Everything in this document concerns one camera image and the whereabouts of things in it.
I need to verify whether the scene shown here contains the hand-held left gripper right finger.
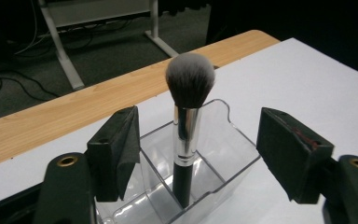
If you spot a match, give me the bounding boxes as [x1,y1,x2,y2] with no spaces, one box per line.
[255,106,336,205]

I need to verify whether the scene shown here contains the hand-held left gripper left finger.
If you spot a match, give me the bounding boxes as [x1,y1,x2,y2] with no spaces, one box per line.
[87,105,142,203]

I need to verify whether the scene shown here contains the clear plastic organizer box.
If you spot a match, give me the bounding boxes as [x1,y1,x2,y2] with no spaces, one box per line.
[94,98,261,224]

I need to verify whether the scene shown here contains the black makeup brush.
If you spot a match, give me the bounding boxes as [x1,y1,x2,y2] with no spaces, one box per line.
[165,51,216,209]

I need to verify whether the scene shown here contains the white board sheet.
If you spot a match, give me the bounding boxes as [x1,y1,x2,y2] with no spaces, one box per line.
[0,37,358,224]

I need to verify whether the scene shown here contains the white metal desk frame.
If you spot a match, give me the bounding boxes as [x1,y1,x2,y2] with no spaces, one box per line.
[37,0,181,91]

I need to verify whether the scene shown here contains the black floor cables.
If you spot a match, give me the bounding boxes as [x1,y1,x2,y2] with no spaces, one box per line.
[0,18,131,105]

